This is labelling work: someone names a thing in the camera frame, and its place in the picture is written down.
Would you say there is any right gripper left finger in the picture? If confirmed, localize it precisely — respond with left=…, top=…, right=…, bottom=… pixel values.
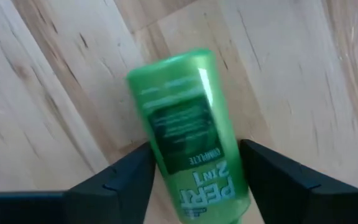
left=0, top=142, right=157, bottom=224

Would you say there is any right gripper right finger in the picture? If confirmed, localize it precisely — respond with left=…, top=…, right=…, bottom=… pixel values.
left=239, top=138, right=358, bottom=224

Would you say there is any green shampoo bottle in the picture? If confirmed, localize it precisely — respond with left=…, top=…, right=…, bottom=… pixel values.
left=126, top=48, right=251, bottom=224

